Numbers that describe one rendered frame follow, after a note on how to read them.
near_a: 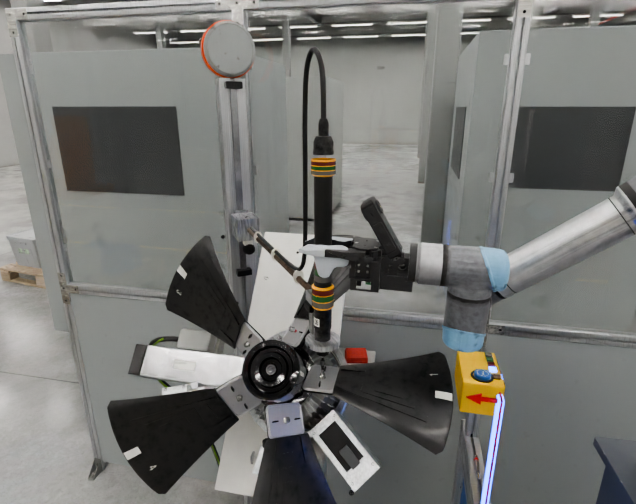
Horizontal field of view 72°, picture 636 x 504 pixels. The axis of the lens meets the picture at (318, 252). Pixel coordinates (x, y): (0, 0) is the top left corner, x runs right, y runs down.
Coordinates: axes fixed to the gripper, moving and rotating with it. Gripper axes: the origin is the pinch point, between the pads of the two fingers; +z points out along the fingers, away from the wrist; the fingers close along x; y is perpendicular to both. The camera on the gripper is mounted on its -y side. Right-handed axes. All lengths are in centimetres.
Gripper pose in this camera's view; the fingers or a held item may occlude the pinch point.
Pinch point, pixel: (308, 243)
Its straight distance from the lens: 82.2
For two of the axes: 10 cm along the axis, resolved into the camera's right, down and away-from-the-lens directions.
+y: -0.1, 9.5, 3.2
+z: -9.8, -0.8, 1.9
